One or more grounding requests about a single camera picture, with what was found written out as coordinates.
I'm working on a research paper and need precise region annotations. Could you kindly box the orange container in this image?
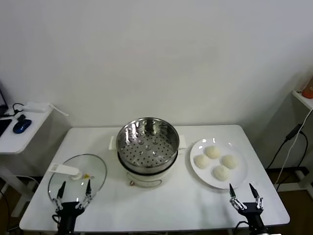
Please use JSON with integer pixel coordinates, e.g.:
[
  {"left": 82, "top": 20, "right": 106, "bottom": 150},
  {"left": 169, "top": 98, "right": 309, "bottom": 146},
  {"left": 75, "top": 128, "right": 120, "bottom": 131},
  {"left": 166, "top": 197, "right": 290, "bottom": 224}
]
[{"left": 301, "top": 82, "right": 313, "bottom": 98}]

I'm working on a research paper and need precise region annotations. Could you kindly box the white round plate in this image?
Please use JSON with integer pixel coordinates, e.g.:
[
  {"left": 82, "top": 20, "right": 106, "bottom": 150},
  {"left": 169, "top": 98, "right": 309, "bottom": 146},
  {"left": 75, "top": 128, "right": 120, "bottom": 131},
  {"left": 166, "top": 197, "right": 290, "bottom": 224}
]
[{"left": 189, "top": 138, "right": 248, "bottom": 189}]

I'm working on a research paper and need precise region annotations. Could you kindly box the white router box with antenna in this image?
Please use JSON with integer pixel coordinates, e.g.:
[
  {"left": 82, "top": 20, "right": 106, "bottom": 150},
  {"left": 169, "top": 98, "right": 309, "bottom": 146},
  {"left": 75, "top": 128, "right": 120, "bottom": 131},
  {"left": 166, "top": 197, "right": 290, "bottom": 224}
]
[{"left": 23, "top": 102, "right": 69, "bottom": 117}]

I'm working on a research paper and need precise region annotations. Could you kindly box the stainless steel steamer basket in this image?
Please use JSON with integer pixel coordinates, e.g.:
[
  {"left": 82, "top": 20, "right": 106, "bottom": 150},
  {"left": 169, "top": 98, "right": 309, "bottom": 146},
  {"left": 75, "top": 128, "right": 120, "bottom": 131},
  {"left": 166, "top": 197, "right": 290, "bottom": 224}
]
[{"left": 109, "top": 117, "right": 187, "bottom": 173}]

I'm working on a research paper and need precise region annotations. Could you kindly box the white shelf desk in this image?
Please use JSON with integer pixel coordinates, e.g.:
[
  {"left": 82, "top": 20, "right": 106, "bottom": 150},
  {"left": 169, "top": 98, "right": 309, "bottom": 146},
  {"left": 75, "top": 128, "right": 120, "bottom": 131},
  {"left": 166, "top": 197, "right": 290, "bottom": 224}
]
[{"left": 265, "top": 89, "right": 313, "bottom": 191}]

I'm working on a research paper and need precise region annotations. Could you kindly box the white electric cooking pot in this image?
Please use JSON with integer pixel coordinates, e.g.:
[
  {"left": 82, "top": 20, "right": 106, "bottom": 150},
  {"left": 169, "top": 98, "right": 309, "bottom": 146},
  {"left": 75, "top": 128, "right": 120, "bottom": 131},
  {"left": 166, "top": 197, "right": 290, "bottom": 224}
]
[{"left": 116, "top": 144, "right": 184, "bottom": 188}]

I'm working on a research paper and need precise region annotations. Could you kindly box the white side table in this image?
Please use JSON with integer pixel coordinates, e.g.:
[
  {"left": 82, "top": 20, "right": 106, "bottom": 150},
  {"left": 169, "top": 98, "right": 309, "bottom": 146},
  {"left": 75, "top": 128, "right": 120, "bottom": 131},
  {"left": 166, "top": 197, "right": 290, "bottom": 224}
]
[{"left": 0, "top": 105, "right": 73, "bottom": 218}]

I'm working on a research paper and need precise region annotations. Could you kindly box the glass lid with white handle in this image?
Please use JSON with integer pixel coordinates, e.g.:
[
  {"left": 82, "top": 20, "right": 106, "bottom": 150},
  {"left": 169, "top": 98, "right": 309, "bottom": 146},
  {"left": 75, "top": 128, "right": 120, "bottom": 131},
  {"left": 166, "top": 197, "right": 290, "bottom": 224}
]
[{"left": 47, "top": 153, "right": 108, "bottom": 205}]

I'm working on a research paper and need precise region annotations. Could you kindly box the white steamed baozi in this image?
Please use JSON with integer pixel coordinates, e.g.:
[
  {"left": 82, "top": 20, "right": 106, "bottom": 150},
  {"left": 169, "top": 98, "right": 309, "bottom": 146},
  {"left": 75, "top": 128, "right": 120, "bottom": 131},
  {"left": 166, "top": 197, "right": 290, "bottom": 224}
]
[
  {"left": 204, "top": 145, "right": 221, "bottom": 159},
  {"left": 211, "top": 165, "right": 230, "bottom": 182},
  {"left": 194, "top": 154, "right": 211, "bottom": 169},
  {"left": 222, "top": 154, "right": 239, "bottom": 169}
]

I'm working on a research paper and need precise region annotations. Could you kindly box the black looped desk cable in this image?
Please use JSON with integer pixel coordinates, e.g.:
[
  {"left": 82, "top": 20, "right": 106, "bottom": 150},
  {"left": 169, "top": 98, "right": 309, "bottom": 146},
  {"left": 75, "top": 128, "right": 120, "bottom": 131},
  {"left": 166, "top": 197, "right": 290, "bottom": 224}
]
[{"left": 12, "top": 102, "right": 25, "bottom": 116}]

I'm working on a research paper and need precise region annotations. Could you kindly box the blue computer mouse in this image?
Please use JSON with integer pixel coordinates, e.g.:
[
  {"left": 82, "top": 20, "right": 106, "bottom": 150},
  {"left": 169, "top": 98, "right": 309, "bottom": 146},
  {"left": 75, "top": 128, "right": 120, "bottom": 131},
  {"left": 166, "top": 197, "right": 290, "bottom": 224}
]
[{"left": 12, "top": 119, "right": 32, "bottom": 134}]

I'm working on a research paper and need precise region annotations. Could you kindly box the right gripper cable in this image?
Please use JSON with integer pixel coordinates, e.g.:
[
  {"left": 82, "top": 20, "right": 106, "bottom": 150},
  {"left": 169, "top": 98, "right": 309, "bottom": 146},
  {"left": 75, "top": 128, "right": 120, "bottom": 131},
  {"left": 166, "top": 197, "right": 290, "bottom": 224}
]
[{"left": 235, "top": 220, "right": 249, "bottom": 232}]

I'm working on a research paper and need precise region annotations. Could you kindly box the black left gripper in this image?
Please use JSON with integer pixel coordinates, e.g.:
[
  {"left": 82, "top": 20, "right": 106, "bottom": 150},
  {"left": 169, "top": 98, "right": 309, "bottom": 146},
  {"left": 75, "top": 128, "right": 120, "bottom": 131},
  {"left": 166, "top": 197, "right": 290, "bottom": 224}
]
[{"left": 51, "top": 179, "right": 93, "bottom": 221}]

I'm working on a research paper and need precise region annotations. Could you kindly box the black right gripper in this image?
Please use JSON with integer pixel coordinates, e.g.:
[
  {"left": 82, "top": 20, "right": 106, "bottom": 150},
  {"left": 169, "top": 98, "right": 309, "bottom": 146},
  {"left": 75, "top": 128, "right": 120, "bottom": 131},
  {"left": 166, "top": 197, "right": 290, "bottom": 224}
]
[{"left": 228, "top": 183, "right": 265, "bottom": 221}]

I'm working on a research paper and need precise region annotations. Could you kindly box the black power adapter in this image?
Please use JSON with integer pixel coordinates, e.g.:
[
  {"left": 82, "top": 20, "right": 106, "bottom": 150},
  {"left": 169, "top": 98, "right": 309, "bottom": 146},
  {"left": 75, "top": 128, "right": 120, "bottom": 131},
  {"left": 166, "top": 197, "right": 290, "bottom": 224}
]
[{"left": 286, "top": 123, "right": 303, "bottom": 140}]

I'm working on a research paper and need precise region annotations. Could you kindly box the white floor cable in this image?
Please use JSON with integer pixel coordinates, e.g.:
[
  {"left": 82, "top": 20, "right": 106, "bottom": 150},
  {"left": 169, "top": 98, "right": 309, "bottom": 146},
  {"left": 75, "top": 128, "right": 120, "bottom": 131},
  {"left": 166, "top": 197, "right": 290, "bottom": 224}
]
[{"left": 23, "top": 175, "right": 40, "bottom": 187}]

